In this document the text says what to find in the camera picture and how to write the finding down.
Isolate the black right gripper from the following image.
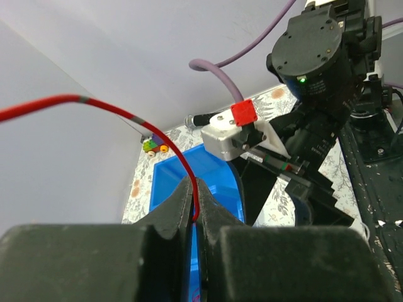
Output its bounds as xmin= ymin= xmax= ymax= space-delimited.
xmin=234 ymin=106 xmax=354 ymax=227

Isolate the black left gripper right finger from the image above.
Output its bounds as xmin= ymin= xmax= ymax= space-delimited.
xmin=196 ymin=180 xmax=397 ymax=301

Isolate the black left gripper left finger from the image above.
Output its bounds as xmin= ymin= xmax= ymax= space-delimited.
xmin=1 ymin=178 xmax=193 ymax=301

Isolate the long red wire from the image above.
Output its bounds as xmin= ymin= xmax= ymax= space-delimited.
xmin=0 ymin=94 xmax=201 ymax=223

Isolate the blue three-compartment plastic bin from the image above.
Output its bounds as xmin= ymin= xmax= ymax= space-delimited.
xmin=147 ymin=143 xmax=246 ymax=302

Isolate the floral patterned table mat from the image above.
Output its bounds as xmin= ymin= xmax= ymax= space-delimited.
xmin=122 ymin=85 xmax=370 ymax=240

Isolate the colourful toy block train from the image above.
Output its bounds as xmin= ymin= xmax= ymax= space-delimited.
xmin=142 ymin=133 xmax=169 ymax=158

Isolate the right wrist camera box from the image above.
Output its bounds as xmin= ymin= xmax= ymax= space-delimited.
xmin=201 ymin=99 xmax=290 ymax=161

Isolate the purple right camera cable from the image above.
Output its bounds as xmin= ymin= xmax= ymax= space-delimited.
xmin=188 ymin=0 xmax=403 ymax=103

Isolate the black metal base rail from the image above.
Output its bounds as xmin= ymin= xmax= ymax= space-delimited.
xmin=339 ymin=125 xmax=402 ymax=291

